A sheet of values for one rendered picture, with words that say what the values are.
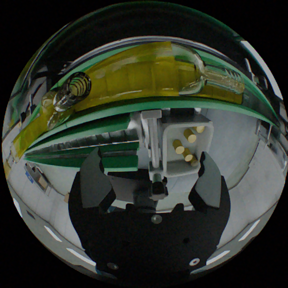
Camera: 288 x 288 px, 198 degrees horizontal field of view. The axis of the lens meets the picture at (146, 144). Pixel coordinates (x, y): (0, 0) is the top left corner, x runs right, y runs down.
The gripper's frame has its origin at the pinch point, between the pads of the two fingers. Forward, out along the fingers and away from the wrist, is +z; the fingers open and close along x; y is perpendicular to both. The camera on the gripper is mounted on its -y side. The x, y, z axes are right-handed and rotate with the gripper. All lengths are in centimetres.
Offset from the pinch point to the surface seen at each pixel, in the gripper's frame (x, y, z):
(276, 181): 375, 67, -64
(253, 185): 438, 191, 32
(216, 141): 33.6, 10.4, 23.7
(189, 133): 13.4, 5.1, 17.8
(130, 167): -3.2, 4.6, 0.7
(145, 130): -1.1, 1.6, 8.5
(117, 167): -5.5, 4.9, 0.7
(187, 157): 14.9, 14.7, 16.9
